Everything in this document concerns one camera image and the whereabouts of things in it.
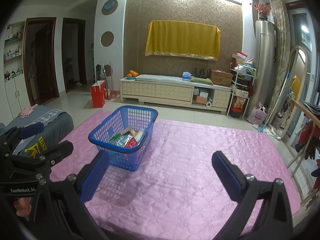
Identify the pink bag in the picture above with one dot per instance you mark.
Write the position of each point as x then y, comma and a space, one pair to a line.
259, 115

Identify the blue mop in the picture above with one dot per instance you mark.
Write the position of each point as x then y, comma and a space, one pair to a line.
262, 129

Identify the red white box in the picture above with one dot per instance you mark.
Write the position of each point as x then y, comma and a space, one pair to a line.
241, 56

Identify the yellow cloth cover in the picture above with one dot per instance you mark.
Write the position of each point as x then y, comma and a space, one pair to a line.
182, 40

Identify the red garment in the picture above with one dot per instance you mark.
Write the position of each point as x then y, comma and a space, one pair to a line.
305, 133

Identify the wooden drying rack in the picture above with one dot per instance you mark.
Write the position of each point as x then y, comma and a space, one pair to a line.
300, 160

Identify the blue plastic basket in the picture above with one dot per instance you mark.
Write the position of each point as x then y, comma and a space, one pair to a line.
120, 120

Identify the silver red yellow snack packet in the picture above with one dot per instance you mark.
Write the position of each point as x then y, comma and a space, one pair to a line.
121, 142

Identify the round brown wall decor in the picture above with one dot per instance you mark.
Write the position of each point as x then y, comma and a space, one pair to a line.
108, 70
107, 39

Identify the silver tower air conditioner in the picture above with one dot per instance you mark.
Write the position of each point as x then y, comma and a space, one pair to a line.
265, 65

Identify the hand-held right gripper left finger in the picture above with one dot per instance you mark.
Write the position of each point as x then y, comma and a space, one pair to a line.
95, 175

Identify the patterned curtain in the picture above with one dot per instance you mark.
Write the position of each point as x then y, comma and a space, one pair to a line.
281, 42

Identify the arched standing mirror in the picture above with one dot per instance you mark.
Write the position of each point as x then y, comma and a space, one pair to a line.
296, 85

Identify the pink cloth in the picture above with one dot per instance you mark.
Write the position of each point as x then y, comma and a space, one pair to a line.
27, 111

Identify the beige television cabinet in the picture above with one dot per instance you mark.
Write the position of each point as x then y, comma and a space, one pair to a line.
162, 91

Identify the orange snack bar packet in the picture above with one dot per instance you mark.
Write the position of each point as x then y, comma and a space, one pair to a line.
135, 132

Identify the dark wooden door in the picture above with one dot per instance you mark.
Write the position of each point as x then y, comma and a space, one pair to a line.
41, 60

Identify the vase with red flowers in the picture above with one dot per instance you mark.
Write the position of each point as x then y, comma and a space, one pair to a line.
262, 10

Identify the boxes in cabinet shelf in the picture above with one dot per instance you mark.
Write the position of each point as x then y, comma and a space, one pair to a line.
202, 96

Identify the blue tissue box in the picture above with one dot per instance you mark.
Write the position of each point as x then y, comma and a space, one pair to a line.
186, 76

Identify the brown cardboard box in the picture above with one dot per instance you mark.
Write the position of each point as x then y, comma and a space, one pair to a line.
221, 78

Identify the white metal shelf rack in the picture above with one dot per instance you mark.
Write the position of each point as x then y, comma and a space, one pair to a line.
241, 92

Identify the white wall cupboard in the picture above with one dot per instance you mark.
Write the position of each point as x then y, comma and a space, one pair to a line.
15, 67

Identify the red paper bag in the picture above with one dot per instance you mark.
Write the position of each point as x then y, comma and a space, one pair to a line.
98, 95

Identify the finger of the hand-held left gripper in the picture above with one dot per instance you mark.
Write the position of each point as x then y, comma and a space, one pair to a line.
55, 152
31, 131

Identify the black router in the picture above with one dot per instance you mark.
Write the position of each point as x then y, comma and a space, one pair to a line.
200, 73

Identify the round blue wall clock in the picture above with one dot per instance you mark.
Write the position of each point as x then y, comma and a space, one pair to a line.
109, 8

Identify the person's left hand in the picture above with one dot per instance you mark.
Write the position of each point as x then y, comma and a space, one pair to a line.
23, 207

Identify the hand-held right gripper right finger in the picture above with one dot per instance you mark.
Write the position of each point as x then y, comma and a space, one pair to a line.
227, 175

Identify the red dustpan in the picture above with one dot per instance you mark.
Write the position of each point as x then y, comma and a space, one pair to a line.
111, 94

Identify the plate of oranges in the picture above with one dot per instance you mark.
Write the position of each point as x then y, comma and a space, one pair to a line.
132, 75

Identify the dark cloth yellow print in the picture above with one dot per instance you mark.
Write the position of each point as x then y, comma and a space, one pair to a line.
35, 148

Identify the green folded cloth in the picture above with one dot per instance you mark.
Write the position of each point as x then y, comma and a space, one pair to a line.
201, 80

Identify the white paper roll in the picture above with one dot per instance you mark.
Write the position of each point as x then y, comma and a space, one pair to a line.
209, 104

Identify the cracker packet green ends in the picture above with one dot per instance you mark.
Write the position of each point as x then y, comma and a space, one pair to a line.
122, 132

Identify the grey lace-trimmed cushion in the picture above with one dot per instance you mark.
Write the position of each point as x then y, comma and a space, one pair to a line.
50, 122

